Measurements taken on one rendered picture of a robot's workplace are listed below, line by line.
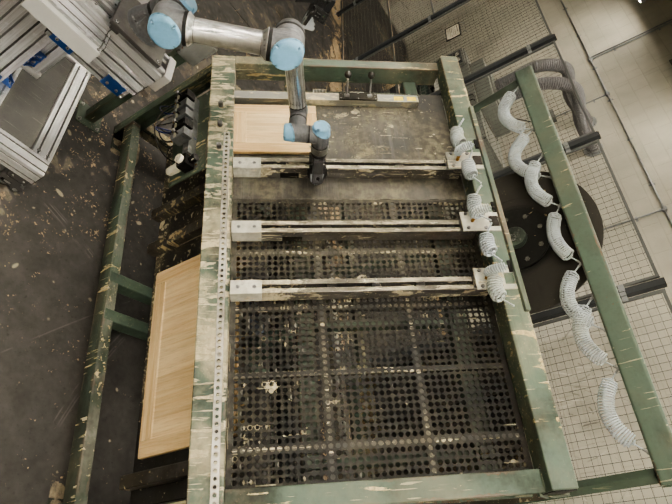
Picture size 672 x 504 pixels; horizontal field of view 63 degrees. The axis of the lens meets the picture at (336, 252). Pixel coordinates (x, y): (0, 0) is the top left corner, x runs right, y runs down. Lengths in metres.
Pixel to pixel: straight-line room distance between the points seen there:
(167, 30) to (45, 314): 1.41
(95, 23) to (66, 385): 1.53
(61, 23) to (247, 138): 0.96
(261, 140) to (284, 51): 0.77
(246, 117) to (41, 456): 1.75
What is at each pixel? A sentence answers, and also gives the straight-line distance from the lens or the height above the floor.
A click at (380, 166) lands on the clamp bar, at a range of 2.59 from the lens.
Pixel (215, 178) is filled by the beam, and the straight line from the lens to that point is 2.52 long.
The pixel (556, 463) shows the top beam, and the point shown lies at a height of 1.83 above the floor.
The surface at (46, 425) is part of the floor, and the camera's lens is 2.69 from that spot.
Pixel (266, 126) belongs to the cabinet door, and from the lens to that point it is 2.77.
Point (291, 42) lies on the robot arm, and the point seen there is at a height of 1.55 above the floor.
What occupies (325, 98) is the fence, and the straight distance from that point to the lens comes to 2.90.
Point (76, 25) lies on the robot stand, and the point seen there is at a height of 0.95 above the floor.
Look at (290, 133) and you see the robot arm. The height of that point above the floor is 1.29.
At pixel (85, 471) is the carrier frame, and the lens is 2.56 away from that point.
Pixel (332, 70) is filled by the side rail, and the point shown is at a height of 1.30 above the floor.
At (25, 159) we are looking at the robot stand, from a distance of 2.78.
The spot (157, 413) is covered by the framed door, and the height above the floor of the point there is 0.35.
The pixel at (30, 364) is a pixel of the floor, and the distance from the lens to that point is 2.70.
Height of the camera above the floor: 2.25
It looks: 25 degrees down
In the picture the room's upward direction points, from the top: 68 degrees clockwise
